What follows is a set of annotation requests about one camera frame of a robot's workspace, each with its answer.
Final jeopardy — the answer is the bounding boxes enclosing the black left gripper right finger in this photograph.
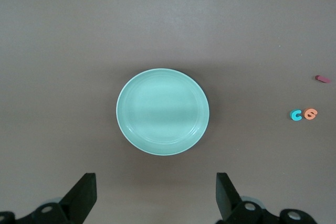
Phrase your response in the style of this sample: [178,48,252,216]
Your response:
[216,173,316,224]

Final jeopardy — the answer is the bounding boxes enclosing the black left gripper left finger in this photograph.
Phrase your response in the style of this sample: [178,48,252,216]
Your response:
[0,173,97,224]

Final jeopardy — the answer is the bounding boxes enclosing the teal foam letter c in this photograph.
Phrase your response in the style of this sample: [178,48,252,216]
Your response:
[289,109,302,122]

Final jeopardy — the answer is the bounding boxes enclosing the orange foam letter e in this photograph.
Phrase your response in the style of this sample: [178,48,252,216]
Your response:
[302,108,318,121]

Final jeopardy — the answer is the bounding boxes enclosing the maroon foam letter l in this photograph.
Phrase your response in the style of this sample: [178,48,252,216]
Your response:
[314,74,331,84]

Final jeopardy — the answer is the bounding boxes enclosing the green ceramic plate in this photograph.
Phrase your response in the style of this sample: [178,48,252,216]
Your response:
[116,68,211,156]

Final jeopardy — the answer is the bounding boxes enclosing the brown table cover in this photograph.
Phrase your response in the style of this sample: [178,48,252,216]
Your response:
[0,0,336,224]

